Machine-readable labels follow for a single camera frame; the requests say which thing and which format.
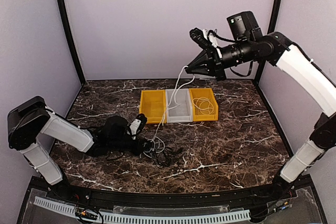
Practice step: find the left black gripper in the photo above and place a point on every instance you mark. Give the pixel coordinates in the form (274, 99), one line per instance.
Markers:
(138, 148)

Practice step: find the black front rail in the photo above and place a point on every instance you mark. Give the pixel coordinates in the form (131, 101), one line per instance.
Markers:
(256, 197)

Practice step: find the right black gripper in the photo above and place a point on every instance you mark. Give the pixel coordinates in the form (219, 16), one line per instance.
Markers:
(212, 56)

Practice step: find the left black frame post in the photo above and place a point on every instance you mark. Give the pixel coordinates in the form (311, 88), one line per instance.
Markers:
(70, 41)

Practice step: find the white translucent bin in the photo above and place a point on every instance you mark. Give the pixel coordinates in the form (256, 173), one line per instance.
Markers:
(180, 108)

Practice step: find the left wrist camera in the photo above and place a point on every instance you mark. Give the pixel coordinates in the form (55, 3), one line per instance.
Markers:
(137, 125)

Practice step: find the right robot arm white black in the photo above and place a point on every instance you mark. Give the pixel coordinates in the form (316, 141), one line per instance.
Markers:
(249, 44)

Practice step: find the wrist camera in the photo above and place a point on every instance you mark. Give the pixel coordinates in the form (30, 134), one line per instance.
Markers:
(198, 37)
(137, 125)

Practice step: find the yellow bin front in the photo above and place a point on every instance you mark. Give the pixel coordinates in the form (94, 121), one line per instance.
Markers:
(205, 107)

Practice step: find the white slotted cable duct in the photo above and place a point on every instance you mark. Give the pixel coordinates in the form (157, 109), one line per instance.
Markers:
(142, 215)

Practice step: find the yellow bin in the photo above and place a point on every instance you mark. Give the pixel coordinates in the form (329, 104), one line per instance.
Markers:
(153, 105)
(205, 107)

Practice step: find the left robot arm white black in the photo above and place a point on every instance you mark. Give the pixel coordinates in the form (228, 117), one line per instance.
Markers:
(33, 118)

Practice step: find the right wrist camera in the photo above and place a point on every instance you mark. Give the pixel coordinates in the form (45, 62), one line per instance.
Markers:
(198, 37)

